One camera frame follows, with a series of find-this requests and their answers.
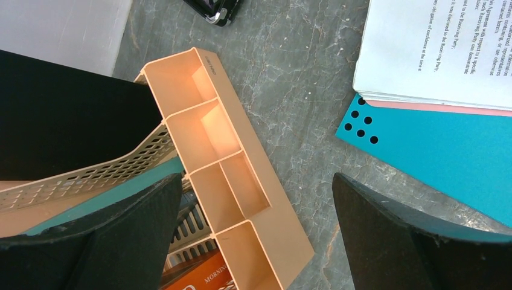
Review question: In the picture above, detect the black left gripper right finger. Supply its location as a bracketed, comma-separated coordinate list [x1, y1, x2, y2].
[332, 173, 511, 289]

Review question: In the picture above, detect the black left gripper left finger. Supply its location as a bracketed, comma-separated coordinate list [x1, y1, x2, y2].
[1, 173, 183, 289]

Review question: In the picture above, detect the black poker chip case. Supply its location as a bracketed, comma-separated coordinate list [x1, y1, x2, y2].
[184, 0, 243, 27]

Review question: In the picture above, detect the teal folder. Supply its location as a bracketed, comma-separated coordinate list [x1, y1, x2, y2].
[24, 156, 184, 236]

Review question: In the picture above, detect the pink clipboard with paper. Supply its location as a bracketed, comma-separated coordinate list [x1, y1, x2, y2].
[353, 0, 511, 116]

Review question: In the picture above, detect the peach plastic file organizer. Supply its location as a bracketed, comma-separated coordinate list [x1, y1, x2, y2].
[0, 47, 316, 290]

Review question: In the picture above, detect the blue plastic folder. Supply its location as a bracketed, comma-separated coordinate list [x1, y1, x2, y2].
[336, 95, 511, 226]

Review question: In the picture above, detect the orange Good Morning book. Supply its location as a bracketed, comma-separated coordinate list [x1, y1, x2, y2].
[159, 250, 237, 290]

